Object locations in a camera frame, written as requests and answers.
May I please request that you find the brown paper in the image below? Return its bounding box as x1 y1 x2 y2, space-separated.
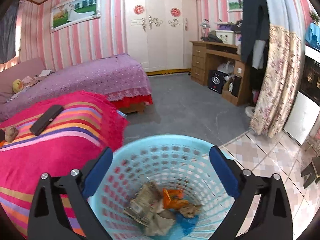
179 203 202 218

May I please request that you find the printed paper bag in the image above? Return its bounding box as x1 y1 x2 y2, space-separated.
123 181 162 226

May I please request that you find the beige paper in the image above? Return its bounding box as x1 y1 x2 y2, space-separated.
144 210 176 236

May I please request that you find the pink striped blanket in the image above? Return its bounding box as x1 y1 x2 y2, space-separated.
0 92 127 237

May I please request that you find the black notebook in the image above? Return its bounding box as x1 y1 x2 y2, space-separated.
29 105 64 136

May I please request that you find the light blue laundry basket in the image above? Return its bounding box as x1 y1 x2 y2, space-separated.
88 134 234 239

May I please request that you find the wooden desk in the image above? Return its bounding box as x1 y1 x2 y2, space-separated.
190 41 251 106

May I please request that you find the yellow duck plush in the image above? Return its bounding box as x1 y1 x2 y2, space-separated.
12 79 24 94

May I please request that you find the black box under desk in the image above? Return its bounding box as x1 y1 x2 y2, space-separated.
208 70 228 94

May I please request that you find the pink headboard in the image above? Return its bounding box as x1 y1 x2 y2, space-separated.
0 58 46 104

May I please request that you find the floral curtain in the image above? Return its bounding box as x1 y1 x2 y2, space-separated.
250 25 302 138

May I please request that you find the purple dotted bedspread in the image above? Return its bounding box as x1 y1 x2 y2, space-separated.
1 54 153 121

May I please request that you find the white storage box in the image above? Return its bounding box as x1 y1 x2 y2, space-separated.
215 30 236 45

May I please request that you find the hanging dark jacket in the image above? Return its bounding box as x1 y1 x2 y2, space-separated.
241 0 270 62

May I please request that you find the dark window curtain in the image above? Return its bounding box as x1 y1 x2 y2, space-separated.
0 0 20 64

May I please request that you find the white wardrobe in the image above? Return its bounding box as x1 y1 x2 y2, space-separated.
125 0 198 73

